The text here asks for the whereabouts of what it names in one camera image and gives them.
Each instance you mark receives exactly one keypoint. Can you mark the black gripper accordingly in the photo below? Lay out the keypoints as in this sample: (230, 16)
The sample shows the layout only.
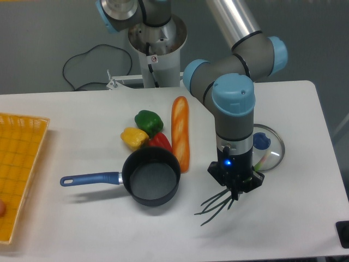
(234, 168)

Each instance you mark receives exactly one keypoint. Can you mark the green onion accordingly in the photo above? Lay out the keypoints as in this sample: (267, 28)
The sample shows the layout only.
(215, 204)

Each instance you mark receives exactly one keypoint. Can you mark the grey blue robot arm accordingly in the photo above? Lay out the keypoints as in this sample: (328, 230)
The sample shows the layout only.
(225, 87)

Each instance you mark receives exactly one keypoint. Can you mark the glass lid blue knob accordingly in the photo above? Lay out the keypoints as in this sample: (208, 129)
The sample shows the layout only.
(268, 149)

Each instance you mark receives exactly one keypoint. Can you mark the red bell pepper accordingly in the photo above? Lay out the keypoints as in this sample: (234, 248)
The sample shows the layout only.
(160, 140)

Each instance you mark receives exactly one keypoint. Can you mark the baguette bread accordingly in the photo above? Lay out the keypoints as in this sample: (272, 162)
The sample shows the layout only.
(180, 132)

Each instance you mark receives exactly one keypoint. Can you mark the green bell pepper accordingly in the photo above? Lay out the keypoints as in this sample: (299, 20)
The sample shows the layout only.
(149, 122)

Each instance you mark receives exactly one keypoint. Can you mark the yellow bell pepper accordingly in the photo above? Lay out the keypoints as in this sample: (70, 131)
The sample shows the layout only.
(134, 138)

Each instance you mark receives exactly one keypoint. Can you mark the black corner object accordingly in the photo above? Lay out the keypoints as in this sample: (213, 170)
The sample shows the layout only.
(342, 228)

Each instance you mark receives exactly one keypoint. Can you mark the yellow woven basket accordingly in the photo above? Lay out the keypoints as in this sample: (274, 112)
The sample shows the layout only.
(21, 141)

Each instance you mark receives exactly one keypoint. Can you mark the black pot blue handle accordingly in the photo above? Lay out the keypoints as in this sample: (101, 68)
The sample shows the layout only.
(150, 175)

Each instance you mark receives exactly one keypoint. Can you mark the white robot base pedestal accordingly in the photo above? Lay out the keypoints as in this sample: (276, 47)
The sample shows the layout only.
(158, 49)

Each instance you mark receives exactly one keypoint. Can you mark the metal table clamp bracket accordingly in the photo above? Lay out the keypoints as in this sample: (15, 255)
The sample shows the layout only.
(129, 81)

